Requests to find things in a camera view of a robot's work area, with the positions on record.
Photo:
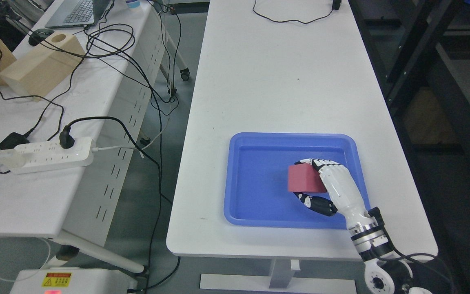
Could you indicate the black metal shelf right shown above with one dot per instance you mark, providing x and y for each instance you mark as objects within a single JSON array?
[{"x": 420, "y": 52}]

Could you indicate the white black floor device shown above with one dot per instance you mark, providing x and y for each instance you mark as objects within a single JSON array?
[{"x": 73, "y": 280}]

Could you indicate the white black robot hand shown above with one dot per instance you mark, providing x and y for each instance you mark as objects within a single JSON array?
[{"x": 345, "y": 198}]

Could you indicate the white folding desk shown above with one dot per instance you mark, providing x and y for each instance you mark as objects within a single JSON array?
[{"x": 71, "y": 195}]

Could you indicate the white power strip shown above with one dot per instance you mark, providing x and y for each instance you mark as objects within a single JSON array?
[{"x": 47, "y": 156}]

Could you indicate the white table with leg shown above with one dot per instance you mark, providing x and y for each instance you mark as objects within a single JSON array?
[{"x": 286, "y": 66}]

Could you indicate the wooden box with hole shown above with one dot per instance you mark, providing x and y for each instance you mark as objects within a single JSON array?
[{"x": 45, "y": 66}]

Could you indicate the blue plastic tray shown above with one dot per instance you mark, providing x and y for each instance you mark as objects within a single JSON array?
[{"x": 256, "y": 192}]

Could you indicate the pink foam block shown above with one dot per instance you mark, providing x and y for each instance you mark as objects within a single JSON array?
[{"x": 304, "y": 178}]

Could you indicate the black computer mouse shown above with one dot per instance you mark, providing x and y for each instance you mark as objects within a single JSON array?
[{"x": 39, "y": 35}]

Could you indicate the grey laptop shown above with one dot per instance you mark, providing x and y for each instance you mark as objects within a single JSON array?
[{"x": 77, "y": 13}]

